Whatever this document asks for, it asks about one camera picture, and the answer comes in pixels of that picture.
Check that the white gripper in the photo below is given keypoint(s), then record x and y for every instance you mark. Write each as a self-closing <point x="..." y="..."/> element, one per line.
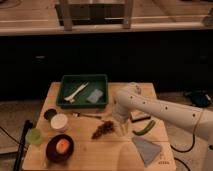
<point x="121" y="117"/>

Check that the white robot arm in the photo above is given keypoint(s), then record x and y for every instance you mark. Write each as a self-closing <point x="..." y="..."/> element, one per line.
<point x="195" y="120"/>

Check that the brown chocolate cake slice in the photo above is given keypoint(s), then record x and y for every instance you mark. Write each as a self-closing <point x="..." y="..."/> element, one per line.
<point x="139" y="116"/>

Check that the grey folded cloth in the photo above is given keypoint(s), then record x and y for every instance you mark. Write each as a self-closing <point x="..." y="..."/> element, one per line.
<point x="147" y="150"/>

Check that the grey sponge in tray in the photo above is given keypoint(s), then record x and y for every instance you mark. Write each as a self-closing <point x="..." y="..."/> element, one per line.
<point x="95" y="96"/>

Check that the metal fork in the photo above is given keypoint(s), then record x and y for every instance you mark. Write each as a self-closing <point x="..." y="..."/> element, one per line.
<point x="77" y="114"/>

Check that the white plastic fork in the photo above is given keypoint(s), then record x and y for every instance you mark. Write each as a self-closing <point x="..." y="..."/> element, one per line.
<point x="71" y="97"/>

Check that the orange fruit on plate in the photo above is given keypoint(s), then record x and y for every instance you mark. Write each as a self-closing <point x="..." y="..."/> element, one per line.
<point x="62" y="146"/>

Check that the white round container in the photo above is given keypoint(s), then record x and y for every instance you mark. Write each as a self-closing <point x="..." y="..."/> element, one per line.
<point x="59" y="122"/>

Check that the green plastic tray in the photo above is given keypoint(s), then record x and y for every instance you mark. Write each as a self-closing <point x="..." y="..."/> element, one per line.
<point x="70" y="83"/>

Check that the small dark cup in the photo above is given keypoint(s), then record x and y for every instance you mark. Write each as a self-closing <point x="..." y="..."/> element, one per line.
<point x="49" y="114"/>

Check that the dark brown plate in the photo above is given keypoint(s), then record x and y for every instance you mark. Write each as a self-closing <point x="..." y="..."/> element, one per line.
<point x="51" y="153"/>

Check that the dark object right floor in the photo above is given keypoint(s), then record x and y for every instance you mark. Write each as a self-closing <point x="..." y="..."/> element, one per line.
<point x="199" y="98"/>

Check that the green plastic cup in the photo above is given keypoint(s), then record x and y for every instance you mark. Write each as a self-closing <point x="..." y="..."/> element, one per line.
<point x="34" y="137"/>

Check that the black stand left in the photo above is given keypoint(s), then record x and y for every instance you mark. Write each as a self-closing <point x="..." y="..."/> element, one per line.
<point x="27" y="125"/>

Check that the wooden frame on counter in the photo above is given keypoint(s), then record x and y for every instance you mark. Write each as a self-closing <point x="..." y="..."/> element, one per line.
<point x="72" y="13"/>

